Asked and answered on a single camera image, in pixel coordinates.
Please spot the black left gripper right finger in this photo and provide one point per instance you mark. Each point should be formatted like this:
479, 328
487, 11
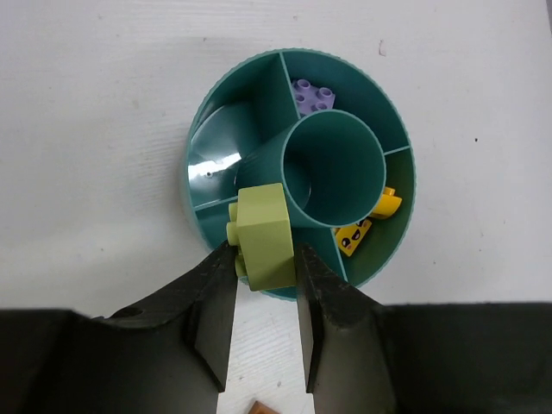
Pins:
364, 357

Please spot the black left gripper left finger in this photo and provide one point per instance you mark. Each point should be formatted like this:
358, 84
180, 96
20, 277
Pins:
166, 353

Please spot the brown lego plate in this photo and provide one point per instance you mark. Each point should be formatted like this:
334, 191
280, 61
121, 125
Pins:
260, 408

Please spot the yellow long lego brick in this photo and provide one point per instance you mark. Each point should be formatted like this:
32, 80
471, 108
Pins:
349, 238

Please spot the light green lego brick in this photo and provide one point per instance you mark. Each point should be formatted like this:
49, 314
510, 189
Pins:
259, 227

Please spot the purple square lego brick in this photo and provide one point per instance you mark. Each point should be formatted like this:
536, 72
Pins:
310, 98

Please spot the yellow lego in container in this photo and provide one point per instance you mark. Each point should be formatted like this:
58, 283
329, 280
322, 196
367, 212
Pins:
388, 204

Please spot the teal round divided container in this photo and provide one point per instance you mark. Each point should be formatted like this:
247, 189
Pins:
333, 164

